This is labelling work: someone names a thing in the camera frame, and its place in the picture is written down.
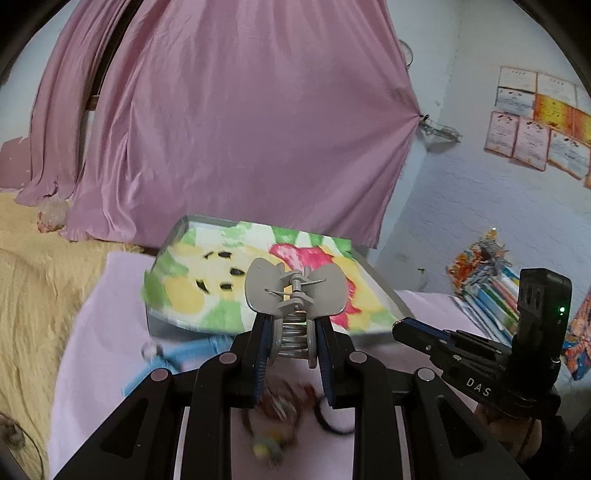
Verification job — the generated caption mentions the light blue smart watch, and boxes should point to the light blue smart watch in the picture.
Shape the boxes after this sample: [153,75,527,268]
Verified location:
[121,335,232,397]

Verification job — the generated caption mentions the black hair tie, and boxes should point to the black hair tie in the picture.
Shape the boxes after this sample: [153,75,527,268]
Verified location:
[315,398,357,435]

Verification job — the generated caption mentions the brown cord flower bracelet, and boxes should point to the brown cord flower bracelet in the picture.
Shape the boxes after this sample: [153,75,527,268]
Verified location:
[241,377,320,464]

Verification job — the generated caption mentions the grey hair claw clip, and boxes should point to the grey hair claw clip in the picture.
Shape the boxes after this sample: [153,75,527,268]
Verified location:
[245,258,349,369]

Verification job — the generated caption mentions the person's right hand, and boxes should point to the person's right hand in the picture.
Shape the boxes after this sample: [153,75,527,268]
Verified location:
[474,404,542,460]

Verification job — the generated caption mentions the stack of colourful books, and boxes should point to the stack of colourful books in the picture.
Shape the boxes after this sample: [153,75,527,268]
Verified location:
[446,228,519,346]

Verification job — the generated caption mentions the grey shallow tray box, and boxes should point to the grey shallow tray box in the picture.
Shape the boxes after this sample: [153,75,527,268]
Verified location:
[145,214,413,348]

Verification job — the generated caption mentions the colourful floral cloth liner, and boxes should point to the colourful floral cloth liner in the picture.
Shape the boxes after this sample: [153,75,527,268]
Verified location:
[142,220,403,335]

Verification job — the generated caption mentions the yellow bed blanket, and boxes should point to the yellow bed blanket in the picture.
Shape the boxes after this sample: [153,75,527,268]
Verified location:
[1,192,138,479]

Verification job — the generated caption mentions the crumpled plastic bag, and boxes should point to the crumpled plastic bag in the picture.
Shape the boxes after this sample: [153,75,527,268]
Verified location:
[37,197,70,233]

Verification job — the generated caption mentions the pink satin curtain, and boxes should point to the pink satin curtain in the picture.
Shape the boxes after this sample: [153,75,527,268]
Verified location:
[17,1,420,248]

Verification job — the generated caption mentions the black camera box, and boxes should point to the black camera box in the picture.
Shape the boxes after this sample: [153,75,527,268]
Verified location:
[512,268,572,368]

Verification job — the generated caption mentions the black cable on floor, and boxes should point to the black cable on floor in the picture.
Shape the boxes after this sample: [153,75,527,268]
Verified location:
[0,411,47,480]

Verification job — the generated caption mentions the wire wall hook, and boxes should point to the wire wall hook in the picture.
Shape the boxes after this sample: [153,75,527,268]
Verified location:
[419,114,462,143]

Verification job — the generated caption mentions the pink certificates on wall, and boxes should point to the pink certificates on wall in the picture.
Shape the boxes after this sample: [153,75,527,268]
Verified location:
[484,66,590,188]

